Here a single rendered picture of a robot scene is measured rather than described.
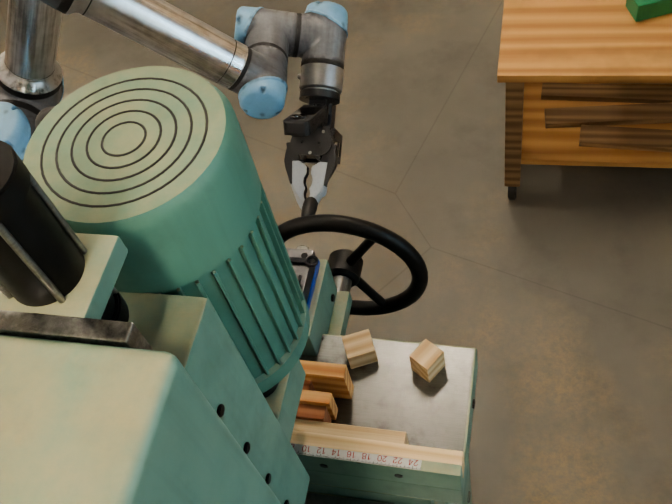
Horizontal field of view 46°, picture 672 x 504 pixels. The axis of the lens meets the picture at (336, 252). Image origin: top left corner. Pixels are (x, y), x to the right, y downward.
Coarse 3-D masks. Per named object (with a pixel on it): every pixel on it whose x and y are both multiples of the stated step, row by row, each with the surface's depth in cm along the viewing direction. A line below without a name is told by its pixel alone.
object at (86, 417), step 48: (0, 336) 50; (0, 384) 48; (48, 384) 47; (96, 384) 47; (144, 384) 46; (192, 384) 50; (0, 432) 46; (48, 432) 45; (96, 432) 45; (144, 432) 45; (192, 432) 50; (0, 480) 44; (48, 480) 44; (96, 480) 43; (144, 480) 44; (192, 480) 51; (240, 480) 59
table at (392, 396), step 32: (320, 352) 116; (384, 352) 115; (448, 352) 113; (384, 384) 112; (416, 384) 111; (448, 384) 110; (352, 416) 110; (384, 416) 109; (416, 416) 108; (448, 416) 107; (448, 448) 105; (320, 480) 109; (352, 480) 106; (384, 480) 104
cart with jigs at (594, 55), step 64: (512, 0) 211; (576, 0) 206; (640, 0) 195; (512, 64) 197; (576, 64) 193; (640, 64) 190; (512, 128) 212; (576, 128) 227; (640, 128) 220; (512, 192) 233
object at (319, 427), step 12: (300, 420) 106; (312, 432) 105; (324, 432) 105; (336, 432) 104; (348, 432) 104; (360, 432) 104; (372, 432) 104; (384, 432) 103; (396, 432) 103; (408, 444) 106
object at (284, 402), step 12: (300, 372) 100; (288, 384) 96; (300, 384) 101; (276, 396) 94; (288, 396) 96; (300, 396) 101; (276, 408) 94; (288, 408) 96; (288, 420) 97; (288, 432) 97
